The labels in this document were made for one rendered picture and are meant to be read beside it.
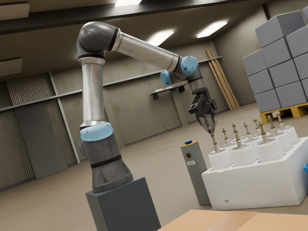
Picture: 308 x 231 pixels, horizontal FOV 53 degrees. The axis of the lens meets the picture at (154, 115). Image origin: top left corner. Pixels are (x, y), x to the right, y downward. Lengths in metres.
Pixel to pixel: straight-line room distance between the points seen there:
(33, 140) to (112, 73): 3.88
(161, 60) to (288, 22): 2.96
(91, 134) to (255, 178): 0.68
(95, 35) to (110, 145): 0.42
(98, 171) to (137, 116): 10.86
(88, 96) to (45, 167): 8.98
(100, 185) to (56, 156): 9.22
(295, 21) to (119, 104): 8.61
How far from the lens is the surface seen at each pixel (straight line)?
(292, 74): 3.96
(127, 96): 11.94
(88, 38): 1.23
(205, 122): 1.45
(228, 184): 1.40
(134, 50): 1.22
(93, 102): 1.26
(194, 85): 1.43
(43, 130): 10.59
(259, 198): 1.37
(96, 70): 1.29
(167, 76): 1.37
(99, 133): 1.09
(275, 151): 1.33
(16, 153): 10.91
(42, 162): 10.24
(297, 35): 3.83
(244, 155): 1.37
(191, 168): 1.58
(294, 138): 1.55
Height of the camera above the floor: 0.47
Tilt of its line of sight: 2 degrees up
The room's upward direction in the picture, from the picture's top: 18 degrees counter-clockwise
